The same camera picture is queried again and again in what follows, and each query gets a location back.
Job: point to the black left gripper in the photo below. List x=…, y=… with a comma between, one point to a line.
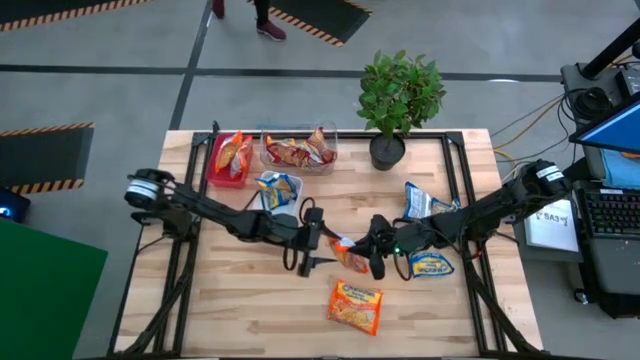
x=310, y=240

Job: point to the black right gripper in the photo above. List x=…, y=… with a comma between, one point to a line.
x=384, y=240

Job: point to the white plastic bin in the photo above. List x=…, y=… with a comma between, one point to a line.
x=265, y=175

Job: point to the red plastic bin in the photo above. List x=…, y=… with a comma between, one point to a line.
x=220, y=180

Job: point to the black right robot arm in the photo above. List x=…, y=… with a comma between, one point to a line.
x=480, y=212

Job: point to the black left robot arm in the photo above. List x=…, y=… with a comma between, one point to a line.
x=225, y=217

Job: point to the clear plastic bin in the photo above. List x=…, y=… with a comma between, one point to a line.
x=300, y=170

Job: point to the potted green plant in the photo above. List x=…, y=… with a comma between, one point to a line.
x=400, y=95

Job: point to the white label sheet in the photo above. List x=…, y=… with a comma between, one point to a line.
x=552, y=227

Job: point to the black caster wheel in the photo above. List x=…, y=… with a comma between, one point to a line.
x=581, y=296

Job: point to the person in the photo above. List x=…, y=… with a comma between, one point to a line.
x=272, y=31

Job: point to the black hazard-striped floor mat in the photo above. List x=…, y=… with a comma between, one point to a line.
x=40, y=155
x=50, y=10
x=310, y=12

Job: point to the grey equipment cart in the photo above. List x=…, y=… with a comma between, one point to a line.
x=612, y=265

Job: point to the black keyboard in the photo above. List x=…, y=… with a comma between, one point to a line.
x=615, y=215

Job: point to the grey equipment box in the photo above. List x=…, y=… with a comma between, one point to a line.
x=575, y=80

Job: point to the light blue cloth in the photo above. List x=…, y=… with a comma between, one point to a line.
x=622, y=170

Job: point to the monitor with blue screen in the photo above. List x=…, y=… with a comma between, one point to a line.
x=615, y=131

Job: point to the green board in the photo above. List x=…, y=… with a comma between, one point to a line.
x=45, y=290

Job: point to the black device with blue light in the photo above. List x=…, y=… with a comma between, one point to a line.
x=12, y=207

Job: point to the black pole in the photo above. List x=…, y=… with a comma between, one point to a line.
x=615, y=50

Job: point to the black aluminium table frame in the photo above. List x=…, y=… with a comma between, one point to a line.
x=430, y=135

